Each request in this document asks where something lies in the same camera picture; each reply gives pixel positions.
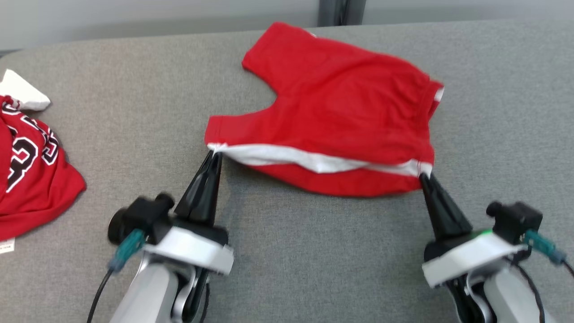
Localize black cable teal connector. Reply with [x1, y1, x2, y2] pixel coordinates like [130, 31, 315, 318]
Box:
[522, 229, 574, 276]
[87, 228, 147, 323]

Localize right black cable teal connector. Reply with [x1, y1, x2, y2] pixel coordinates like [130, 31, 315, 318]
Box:
[522, 229, 574, 276]

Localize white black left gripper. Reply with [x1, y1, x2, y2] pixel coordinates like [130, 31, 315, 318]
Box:
[143, 152, 235, 276]

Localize red shorts with white stripe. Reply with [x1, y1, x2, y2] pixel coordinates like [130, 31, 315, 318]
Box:
[204, 21, 445, 198]

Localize grey metal partition post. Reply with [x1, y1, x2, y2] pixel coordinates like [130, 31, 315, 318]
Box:
[317, 0, 366, 26]

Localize left black cable teal connector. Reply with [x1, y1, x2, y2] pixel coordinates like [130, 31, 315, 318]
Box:
[87, 228, 147, 323]

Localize red jersey with white sleeves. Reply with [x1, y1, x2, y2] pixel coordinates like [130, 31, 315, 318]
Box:
[0, 68, 87, 255]

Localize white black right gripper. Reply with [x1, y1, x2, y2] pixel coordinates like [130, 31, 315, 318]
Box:
[419, 174, 531, 288]

